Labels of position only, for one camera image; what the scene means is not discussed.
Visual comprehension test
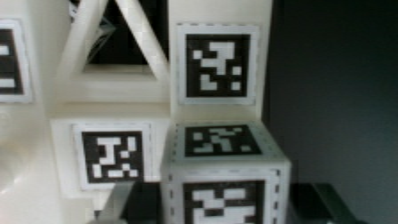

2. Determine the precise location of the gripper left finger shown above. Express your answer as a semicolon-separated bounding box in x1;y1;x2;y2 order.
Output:
88;182;134;224

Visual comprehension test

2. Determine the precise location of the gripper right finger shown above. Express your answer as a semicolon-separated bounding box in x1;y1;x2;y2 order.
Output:
312;183;369;224

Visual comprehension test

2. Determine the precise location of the white tagged cube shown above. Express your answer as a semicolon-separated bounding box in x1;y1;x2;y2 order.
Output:
161;122;292;224

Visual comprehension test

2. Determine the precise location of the white chair back frame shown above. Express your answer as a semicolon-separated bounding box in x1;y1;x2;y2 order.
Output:
0;0;276;224

